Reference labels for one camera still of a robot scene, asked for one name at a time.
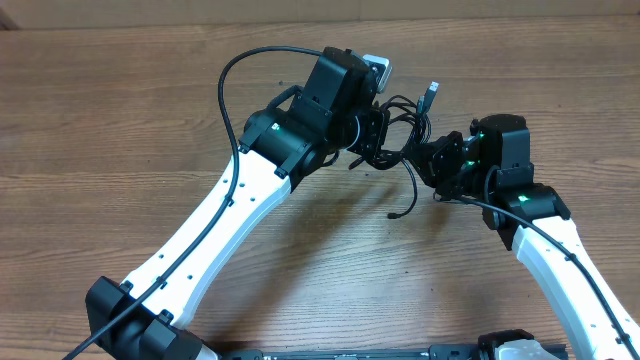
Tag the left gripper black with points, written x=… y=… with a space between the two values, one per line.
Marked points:
x=370 y=145

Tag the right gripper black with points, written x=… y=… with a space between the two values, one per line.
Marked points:
x=429 y=161

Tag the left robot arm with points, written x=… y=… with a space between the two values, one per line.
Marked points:
x=147 y=315

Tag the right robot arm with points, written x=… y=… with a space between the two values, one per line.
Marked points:
x=492 y=169

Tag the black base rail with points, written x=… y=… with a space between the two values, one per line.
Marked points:
x=434 y=352

